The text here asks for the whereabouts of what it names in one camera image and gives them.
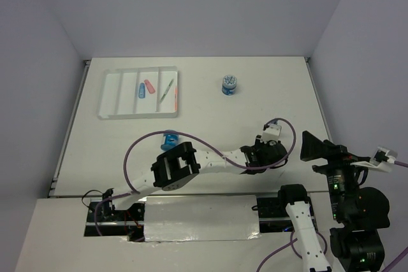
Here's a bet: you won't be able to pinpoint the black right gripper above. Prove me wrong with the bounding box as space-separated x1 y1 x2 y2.
300 127 371 218

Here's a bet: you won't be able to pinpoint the green pen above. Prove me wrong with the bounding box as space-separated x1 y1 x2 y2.
159 78 174 104

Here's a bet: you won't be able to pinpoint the pink translucent eraser case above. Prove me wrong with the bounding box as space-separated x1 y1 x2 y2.
143 79 156 94

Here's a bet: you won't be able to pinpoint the blue translucent eraser case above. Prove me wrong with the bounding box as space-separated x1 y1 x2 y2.
138 82 146 99

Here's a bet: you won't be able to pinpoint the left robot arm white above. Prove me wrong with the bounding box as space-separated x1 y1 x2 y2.
95 136 291 220

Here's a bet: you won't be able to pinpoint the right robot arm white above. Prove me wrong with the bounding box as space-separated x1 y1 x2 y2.
277 131 396 271

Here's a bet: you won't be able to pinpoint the blue paint jar white lid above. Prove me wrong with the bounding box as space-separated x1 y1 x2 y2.
221 75 237 96

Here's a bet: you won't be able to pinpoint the silver foil covered panel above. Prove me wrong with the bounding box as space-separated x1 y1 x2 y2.
143 196 260 242

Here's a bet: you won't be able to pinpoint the blue jar lying sideways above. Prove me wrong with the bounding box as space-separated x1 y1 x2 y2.
160 130 179 152

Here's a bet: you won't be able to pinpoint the white divided organizer tray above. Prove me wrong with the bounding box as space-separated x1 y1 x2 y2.
97 66 179 120

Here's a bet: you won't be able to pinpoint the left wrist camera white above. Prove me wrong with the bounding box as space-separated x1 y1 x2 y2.
261 124 282 143

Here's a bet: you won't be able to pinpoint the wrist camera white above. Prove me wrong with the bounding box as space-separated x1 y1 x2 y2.
261 124 282 143
351 147 398 173

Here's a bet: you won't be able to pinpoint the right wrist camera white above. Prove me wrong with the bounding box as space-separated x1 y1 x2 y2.
351 147 398 173

